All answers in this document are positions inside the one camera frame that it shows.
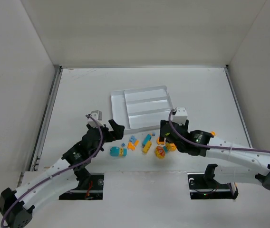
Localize teal long duplo brick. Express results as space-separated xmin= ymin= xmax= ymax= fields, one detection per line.
xmin=142 ymin=134 xmax=152 ymax=147

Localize teal rounded duplo block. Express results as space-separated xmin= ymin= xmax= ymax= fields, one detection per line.
xmin=110 ymin=147 xmax=120 ymax=157

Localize yellow long duplo brick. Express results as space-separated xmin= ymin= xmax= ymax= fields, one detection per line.
xmin=142 ymin=141 xmax=152 ymax=153

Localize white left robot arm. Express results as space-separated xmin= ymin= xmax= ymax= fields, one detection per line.
xmin=0 ymin=115 xmax=125 ymax=228

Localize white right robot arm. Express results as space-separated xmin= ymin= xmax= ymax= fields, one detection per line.
xmin=159 ymin=120 xmax=270 ymax=191

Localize orange round lego piece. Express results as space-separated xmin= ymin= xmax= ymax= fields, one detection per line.
xmin=156 ymin=137 xmax=165 ymax=145

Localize orange half-round lego piece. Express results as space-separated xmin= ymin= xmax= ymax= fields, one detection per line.
xmin=165 ymin=143 xmax=177 ymax=152

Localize light blue lego plate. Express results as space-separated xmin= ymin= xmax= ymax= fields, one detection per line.
xmin=130 ymin=135 xmax=137 ymax=143

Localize orange small lego plates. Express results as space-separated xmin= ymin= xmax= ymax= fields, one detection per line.
xmin=127 ymin=142 xmax=135 ymax=151

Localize white divided plastic tray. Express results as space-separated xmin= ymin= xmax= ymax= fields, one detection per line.
xmin=110 ymin=85 xmax=173 ymax=134

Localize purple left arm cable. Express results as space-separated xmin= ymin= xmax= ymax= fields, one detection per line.
xmin=1 ymin=114 xmax=104 ymax=228

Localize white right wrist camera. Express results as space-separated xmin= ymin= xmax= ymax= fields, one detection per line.
xmin=172 ymin=107 xmax=188 ymax=125

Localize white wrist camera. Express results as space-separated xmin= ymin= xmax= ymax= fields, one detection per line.
xmin=172 ymin=107 xmax=188 ymax=125
xmin=87 ymin=110 xmax=103 ymax=128

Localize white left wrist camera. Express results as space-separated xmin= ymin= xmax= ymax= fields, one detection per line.
xmin=87 ymin=110 xmax=103 ymax=128

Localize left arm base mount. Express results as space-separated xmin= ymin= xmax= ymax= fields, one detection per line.
xmin=59 ymin=172 xmax=105 ymax=200

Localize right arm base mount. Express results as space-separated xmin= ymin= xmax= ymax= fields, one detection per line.
xmin=187 ymin=164 xmax=239 ymax=200

